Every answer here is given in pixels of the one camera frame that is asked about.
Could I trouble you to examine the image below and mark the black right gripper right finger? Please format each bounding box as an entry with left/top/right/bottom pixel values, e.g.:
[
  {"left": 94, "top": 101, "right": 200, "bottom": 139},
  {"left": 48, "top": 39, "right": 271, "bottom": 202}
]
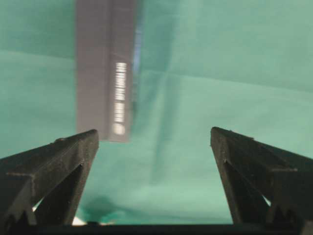
[{"left": 210, "top": 127, "right": 313, "bottom": 228}]

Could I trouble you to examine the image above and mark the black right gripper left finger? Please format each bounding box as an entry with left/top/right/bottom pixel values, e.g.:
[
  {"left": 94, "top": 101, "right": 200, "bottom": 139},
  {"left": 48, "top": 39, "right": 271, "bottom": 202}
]
[{"left": 0, "top": 130, "right": 99, "bottom": 228}]

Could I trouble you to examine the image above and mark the black D415 box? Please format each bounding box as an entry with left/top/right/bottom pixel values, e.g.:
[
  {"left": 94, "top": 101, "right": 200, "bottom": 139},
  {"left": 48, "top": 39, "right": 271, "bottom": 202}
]
[{"left": 75, "top": 0, "right": 137, "bottom": 142}]

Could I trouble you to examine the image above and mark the green table cloth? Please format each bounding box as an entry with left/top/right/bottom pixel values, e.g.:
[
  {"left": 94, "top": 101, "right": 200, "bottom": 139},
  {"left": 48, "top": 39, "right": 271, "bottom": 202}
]
[{"left": 0, "top": 0, "right": 313, "bottom": 225}]

